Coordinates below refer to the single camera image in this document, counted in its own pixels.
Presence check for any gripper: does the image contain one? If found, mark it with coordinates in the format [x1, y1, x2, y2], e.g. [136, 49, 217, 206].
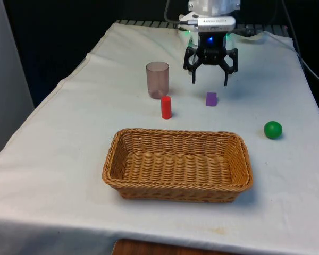
[183, 31, 239, 87]

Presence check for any purple triangular block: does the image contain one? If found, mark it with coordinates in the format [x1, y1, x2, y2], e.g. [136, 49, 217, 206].
[206, 92, 219, 107]

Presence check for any red cylinder block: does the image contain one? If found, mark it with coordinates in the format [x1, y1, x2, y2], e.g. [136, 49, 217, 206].
[161, 96, 173, 120]

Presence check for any wicker basket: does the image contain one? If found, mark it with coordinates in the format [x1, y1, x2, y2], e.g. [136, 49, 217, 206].
[102, 128, 254, 203]

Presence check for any see-through pink cup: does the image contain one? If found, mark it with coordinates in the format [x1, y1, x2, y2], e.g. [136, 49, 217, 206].
[146, 61, 170, 100]

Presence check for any green ball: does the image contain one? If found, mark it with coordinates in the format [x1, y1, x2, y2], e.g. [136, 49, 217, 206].
[263, 121, 283, 140]

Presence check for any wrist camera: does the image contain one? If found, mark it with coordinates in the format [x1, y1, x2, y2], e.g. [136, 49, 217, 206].
[197, 16, 236, 33]

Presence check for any grey cable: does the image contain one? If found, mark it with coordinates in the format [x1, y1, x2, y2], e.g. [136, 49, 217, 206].
[164, 0, 182, 25]

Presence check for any black cable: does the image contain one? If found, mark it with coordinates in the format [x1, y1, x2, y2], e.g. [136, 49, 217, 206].
[282, 0, 319, 84]

